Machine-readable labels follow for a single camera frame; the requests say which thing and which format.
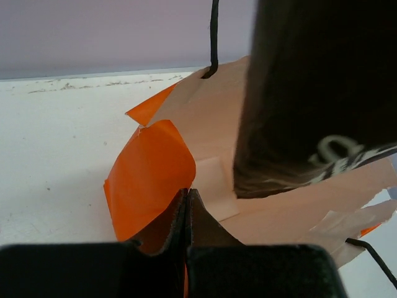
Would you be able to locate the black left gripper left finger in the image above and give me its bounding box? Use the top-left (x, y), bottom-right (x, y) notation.
top-left (1, 189), bottom-right (188, 297)

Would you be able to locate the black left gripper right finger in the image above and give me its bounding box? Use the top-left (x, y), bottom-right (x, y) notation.
top-left (185, 189), bottom-right (347, 297)

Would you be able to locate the orange paper bag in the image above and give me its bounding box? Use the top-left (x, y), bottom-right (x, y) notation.
top-left (103, 0), bottom-right (397, 291)

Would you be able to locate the dark red snack packet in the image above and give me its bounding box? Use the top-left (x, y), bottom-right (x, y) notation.
top-left (233, 1), bottom-right (396, 199)

